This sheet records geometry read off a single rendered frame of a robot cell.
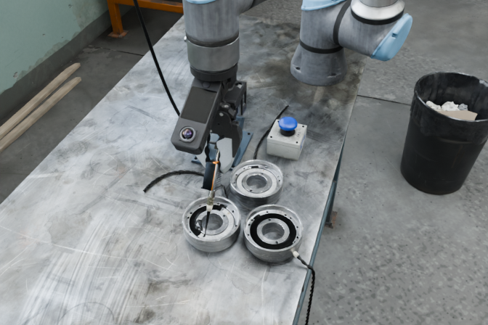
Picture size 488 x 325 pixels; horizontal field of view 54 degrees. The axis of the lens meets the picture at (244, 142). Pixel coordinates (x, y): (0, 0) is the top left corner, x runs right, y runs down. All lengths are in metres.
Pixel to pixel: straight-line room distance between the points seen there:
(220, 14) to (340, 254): 1.38
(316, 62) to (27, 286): 0.82
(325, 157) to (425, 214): 1.11
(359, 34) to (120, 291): 0.74
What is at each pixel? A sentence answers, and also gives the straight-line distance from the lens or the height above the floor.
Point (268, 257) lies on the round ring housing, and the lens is 0.84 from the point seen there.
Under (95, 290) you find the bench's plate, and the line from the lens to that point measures 0.86.
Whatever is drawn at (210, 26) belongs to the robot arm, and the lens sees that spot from 0.65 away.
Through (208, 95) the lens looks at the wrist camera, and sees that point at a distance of 0.70.
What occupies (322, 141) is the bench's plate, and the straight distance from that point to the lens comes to 1.09.
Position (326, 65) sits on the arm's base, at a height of 0.85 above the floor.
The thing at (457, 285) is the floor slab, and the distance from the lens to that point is 1.93.
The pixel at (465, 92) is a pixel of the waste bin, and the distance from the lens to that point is 2.21.
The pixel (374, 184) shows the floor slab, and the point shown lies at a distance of 2.17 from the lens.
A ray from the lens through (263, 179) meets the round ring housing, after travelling 0.96.
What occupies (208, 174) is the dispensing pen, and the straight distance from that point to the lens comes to 0.81.
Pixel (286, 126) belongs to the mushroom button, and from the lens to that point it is 1.00.
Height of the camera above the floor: 1.50
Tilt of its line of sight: 41 degrees down
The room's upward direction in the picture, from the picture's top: straight up
